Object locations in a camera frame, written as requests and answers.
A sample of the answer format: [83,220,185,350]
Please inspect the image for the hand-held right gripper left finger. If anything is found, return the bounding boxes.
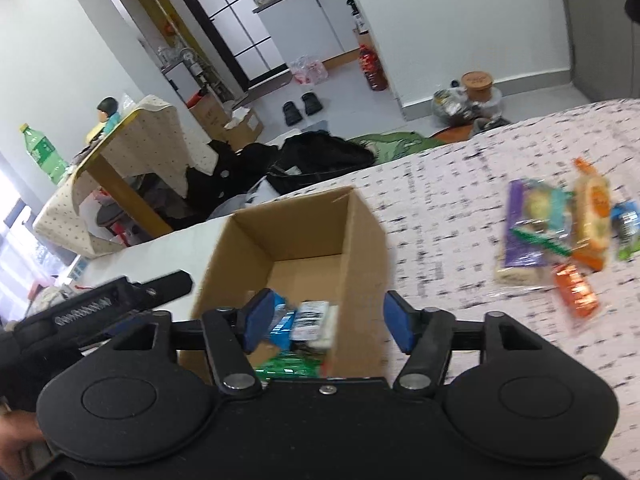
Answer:
[107,287,281,395]

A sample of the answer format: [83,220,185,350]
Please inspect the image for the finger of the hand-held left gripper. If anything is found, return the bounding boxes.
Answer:
[131,270,195,306]

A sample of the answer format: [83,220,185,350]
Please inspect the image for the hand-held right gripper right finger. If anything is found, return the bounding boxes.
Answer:
[384,290,548,392]

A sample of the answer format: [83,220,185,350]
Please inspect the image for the white snack packet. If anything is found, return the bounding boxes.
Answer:
[290,301,338,351]

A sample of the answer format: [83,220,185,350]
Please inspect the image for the purple bread packet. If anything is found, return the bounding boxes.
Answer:
[494,180,563,289]

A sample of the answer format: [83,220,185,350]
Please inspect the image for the green striped snack packet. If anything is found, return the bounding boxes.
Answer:
[510,225,573,257]

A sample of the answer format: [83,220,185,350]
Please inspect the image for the small orange snack packet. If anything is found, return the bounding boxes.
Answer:
[551,261,601,320]

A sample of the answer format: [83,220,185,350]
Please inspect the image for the teal snack packet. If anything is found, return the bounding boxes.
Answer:
[520,182,575,241]

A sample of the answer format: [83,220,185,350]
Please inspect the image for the blue and green snack packet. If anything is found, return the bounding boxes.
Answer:
[611,201,640,262]

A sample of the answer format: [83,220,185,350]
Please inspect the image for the person's left forearm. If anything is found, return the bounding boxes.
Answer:
[0,410,48,468]

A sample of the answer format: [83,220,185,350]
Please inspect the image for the floral cloth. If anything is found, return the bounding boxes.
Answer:
[30,285,68,321]

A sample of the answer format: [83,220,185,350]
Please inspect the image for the white bed sheet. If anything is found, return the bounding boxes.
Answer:
[75,212,236,301]

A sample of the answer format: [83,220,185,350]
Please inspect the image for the wooden table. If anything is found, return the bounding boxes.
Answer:
[80,110,176,238]

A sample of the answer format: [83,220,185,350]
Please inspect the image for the black clothes pile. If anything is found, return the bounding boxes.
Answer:
[185,139,281,221]

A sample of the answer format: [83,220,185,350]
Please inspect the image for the side table with cloth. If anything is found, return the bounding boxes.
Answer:
[32,94,226,259]

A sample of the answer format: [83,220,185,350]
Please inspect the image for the black bag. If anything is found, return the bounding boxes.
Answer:
[265,131,378,196]

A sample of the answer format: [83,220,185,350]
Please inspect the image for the cardboard box with tissue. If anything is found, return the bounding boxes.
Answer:
[222,107,265,151]

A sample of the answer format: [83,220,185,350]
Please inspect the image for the tall cardboard box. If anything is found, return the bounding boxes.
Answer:
[187,92,228,141]

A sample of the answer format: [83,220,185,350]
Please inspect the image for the green plastic bottle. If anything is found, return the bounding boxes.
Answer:
[19,124,68,186]

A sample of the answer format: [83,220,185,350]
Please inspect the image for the green cloth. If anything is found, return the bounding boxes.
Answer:
[347,130,443,153]

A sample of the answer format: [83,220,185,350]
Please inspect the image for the dark-haired doll figure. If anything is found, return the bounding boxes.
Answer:
[87,97,123,143]

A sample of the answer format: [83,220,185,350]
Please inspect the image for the orange mat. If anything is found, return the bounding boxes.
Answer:
[432,127,481,146]

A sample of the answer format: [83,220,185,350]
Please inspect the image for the white appliance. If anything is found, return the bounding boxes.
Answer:
[162,57,206,103]

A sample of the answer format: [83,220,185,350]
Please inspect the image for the grey sneakers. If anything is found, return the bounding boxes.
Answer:
[472,115,511,133]

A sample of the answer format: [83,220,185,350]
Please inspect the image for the clear plastic bag with jars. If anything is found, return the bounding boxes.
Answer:
[432,87,476,126]

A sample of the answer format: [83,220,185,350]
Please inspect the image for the brown bucket with wooden lid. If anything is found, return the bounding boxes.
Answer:
[460,71,496,103]

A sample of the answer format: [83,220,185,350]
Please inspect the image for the black framed sliding door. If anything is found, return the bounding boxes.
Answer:
[170,0,291,86]

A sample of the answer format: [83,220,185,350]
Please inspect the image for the white cabinet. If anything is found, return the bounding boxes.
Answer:
[252,0,371,68]

